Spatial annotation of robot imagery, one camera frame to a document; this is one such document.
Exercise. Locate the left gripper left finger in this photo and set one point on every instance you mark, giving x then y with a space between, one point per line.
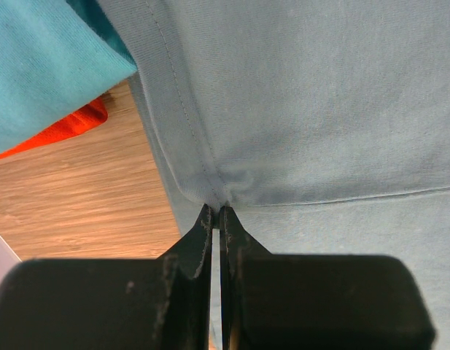
160 303

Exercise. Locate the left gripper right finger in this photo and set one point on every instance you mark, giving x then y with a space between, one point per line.
316 301

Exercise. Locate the grey blue t shirt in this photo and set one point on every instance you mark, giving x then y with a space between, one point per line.
324 124

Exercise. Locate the folded orange t shirt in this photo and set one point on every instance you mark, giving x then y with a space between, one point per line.
77 123

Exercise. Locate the folded turquoise t shirt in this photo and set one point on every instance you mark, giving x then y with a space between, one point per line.
55 57

